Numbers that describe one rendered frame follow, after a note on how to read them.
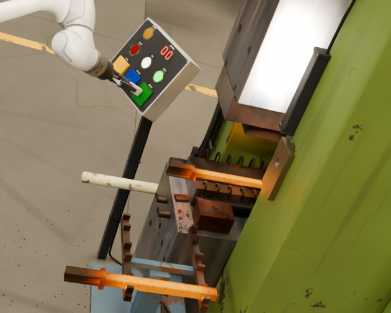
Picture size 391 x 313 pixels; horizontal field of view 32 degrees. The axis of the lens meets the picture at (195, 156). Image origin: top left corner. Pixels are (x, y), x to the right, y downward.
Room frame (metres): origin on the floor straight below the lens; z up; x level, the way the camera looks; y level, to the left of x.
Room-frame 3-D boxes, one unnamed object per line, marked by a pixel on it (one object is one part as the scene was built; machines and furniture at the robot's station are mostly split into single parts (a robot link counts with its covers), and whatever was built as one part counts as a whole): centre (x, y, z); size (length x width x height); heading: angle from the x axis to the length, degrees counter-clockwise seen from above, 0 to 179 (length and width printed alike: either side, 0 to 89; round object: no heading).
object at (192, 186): (2.02, -0.21, 0.96); 0.42 x 0.20 x 0.09; 109
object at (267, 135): (2.01, -0.25, 1.24); 0.30 x 0.07 x 0.06; 109
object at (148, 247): (1.97, -0.24, 0.69); 0.56 x 0.38 x 0.45; 109
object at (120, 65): (2.43, 0.42, 1.01); 0.07 x 0.05 x 0.07; 44
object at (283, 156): (1.70, -0.24, 1.27); 0.09 x 0.02 x 0.17; 19
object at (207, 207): (1.80, -0.13, 0.95); 0.12 x 0.09 x 0.07; 109
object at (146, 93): (2.29, 0.28, 1.01); 0.07 x 0.05 x 0.07; 44
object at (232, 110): (2.02, -0.21, 1.32); 0.42 x 0.20 x 0.10; 109
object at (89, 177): (2.25, 0.19, 0.62); 0.44 x 0.05 x 0.05; 109
